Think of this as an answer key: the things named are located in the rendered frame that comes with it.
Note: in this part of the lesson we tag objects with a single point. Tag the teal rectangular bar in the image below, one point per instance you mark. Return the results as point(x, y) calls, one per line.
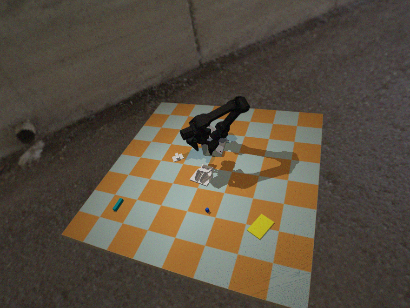
point(118, 204)

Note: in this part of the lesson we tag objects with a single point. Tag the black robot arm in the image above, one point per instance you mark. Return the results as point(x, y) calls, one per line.
point(199, 124)

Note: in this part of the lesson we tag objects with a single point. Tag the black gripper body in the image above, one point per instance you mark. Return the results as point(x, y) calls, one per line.
point(202, 139)

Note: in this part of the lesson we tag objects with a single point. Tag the yellow flat rectangular plate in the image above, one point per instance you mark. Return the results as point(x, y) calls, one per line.
point(260, 226)

